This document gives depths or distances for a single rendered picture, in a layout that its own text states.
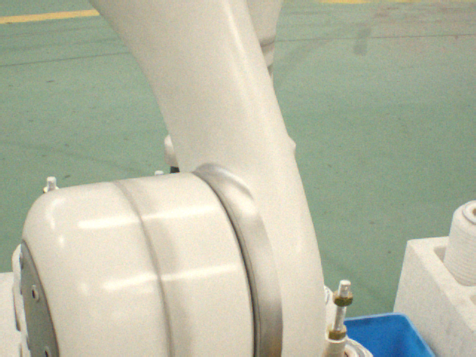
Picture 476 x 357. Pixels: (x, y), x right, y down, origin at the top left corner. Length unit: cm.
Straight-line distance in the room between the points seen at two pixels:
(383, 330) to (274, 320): 90
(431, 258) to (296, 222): 90
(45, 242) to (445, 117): 193
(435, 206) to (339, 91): 58
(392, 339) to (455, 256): 14
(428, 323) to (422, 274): 7
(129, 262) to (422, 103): 199
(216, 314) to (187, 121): 9
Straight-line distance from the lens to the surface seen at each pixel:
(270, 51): 69
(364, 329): 120
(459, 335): 113
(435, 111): 224
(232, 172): 34
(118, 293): 30
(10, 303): 107
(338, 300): 84
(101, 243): 30
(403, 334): 121
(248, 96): 34
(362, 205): 173
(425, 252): 124
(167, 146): 66
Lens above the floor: 78
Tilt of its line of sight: 26 degrees down
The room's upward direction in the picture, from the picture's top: 5 degrees clockwise
